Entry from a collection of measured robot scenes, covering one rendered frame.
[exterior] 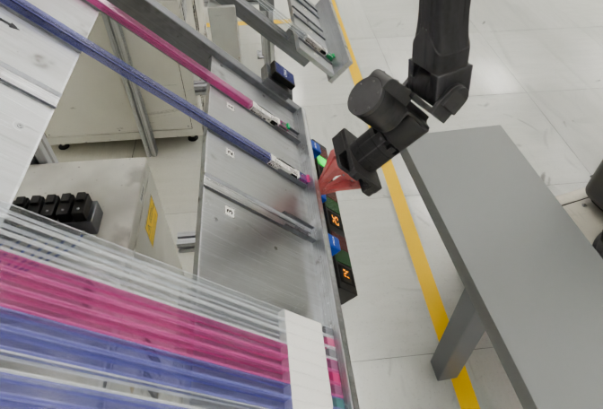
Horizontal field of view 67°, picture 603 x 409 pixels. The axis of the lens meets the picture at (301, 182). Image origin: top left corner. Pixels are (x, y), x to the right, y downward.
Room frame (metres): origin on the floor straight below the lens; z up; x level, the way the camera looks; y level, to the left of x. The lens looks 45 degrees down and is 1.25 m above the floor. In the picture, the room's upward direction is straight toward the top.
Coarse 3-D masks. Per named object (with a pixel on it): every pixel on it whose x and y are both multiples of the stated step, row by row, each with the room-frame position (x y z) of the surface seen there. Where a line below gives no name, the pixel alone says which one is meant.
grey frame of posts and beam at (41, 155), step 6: (42, 138) 0.71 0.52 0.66; (42, 144) 0.70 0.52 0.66; (48, 144) 0.72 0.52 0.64; (36, 150) 0.68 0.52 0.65; (42, 150) 0.69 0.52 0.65; (48, 150) 0.71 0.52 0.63; (36, 156) 0.68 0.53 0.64; (42, 156) 0.68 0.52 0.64; (48, 156) 0.70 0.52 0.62; (54, 156) 0.72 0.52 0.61; (36, 162) 0.69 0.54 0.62; (42, 162) 0.68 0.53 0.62; (48, 162) 0.69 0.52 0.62
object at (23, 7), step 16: (0, 0) 0.49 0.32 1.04; (16, 0) 0.49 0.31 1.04; (32, 16) 0.49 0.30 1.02; (48, 16) 0.50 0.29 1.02; (64, 32) 0.49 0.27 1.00; (80, 48) 0.49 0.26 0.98; (96, 48) 0.50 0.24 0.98; (112, 64) 0.50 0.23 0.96; (144, 80) 0.50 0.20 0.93; (160, 96) 0.50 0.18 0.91; (176, 96) 0.51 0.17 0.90; (192, 112) 0.50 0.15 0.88; (224, 128) 0.51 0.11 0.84; (240, 144) 0.51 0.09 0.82; (256, 144) 0.52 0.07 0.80; (304, 176) 0.53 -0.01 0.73
